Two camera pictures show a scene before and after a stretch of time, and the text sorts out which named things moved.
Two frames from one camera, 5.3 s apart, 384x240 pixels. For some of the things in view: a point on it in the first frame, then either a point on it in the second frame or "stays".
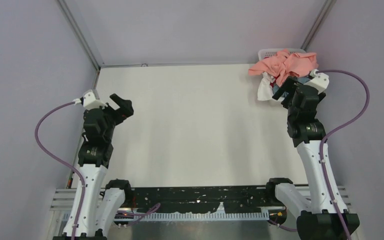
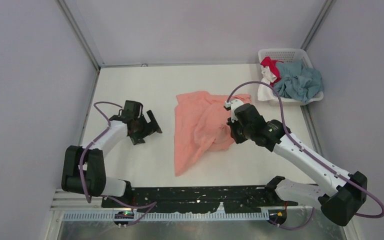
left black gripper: (113, 112) to (145, 126)
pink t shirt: (285, 64) to (201, 126)
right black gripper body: (291, 89) to (235, 131)
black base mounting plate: (193, 199) stays
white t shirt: (265, 91) stays
